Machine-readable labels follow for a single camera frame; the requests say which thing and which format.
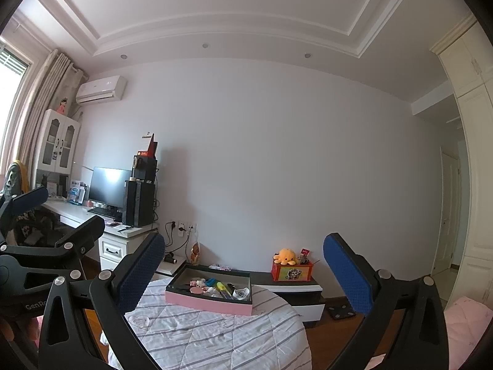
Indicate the red printed crate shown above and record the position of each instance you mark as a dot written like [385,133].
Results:
[292,273]

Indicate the black keyboard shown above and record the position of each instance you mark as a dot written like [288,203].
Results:
[104,212]

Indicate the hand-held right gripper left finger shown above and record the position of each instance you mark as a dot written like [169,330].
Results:
[138,269]

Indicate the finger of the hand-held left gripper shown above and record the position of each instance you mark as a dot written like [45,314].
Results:
[30,200]
[83,235]

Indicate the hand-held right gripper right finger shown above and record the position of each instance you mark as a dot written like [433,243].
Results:
[346,269]

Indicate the window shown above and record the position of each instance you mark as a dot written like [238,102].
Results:
[9,84]

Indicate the striped white quilt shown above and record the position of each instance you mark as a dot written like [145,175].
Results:
[215,339]

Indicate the black computer tower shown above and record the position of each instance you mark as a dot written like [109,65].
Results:
[140,204]

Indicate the stack of dark boxes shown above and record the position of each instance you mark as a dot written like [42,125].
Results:
[144,165]

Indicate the orange snack bag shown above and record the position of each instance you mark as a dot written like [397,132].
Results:
[195,254]

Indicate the white air conditioner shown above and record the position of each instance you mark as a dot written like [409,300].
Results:
[101,90]

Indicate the black stapler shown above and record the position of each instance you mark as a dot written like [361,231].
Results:
[231,288]

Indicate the blue plastic case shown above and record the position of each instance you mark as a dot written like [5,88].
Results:
[212,282]

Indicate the white door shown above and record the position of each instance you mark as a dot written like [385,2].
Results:
[446,216]

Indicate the white glass-door cabinet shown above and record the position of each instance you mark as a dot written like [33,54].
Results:
[57,150]

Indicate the yellow plush octopus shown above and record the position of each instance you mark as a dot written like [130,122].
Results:
[287,256]

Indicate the pink box with green rim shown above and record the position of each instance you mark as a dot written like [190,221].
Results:
[204,303]

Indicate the black floor scale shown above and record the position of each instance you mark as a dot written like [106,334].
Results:
[341,312]

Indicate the small black device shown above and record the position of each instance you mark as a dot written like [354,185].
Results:
[170,258]

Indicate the person's left hand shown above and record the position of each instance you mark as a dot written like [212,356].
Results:
[7,329]

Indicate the pink quilt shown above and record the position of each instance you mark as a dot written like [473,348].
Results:
[468,327]

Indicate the pink doll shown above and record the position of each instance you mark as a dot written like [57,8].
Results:
[62,106]

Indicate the blue and white box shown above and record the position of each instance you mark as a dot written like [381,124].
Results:
[77,192]

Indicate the low black-top cabinet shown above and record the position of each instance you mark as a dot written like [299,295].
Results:
[292,293]

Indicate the black computer monitor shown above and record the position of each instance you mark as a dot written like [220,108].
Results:
[109,187]

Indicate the beige curtain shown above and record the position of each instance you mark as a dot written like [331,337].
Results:
[42,96]

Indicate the office chair with clothes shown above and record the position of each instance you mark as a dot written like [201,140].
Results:
[19,177]

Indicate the small white cabinet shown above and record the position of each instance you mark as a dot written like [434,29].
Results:
[169,268]

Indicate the cream wardrobe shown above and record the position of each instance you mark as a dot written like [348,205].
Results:
[477,142]

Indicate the white desk with drawers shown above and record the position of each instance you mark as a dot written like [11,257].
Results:
[111,246]

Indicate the small white packet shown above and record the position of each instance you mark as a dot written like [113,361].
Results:
[213,292]

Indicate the patterned pouch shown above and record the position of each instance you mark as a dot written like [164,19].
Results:
[219,266]

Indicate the small red toy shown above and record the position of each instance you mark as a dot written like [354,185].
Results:
[304,255]

